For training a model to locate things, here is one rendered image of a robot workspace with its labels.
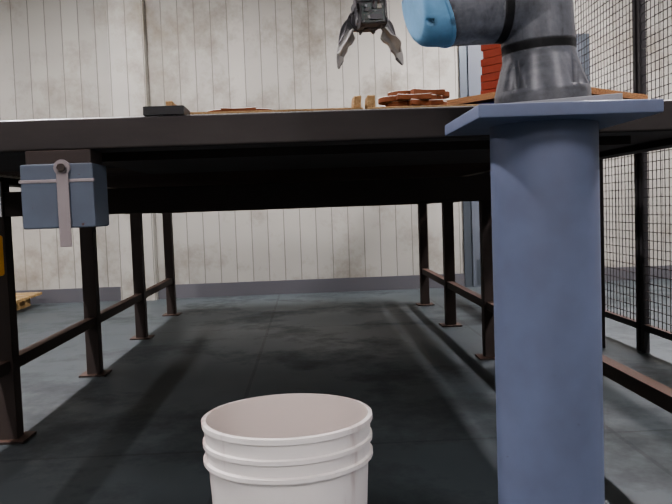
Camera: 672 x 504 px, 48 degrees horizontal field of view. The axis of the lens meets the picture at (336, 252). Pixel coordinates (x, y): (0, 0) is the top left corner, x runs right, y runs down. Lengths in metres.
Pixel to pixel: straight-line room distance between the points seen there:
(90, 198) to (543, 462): 0.92
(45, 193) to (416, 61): 5.55
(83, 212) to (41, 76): 5.64
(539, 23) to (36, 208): 0.94
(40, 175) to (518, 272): 0.88
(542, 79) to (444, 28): 0.17
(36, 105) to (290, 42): 2.24
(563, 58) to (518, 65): 0.07
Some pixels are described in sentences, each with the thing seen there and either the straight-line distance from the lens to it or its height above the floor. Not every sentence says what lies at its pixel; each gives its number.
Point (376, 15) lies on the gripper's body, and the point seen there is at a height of 1.15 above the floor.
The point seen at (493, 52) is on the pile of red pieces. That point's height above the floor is 1.20.
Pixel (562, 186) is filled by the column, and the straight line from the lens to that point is 1.20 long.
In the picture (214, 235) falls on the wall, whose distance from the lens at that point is 6.70.
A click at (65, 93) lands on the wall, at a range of 7.03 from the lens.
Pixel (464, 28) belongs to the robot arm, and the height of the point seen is 0.99.
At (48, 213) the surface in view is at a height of 0.74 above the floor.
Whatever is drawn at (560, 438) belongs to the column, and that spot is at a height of 0.36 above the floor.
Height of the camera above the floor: 0.73
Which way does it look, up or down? 3 degrees down
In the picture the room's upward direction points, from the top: 2 degrees counter-clockwise
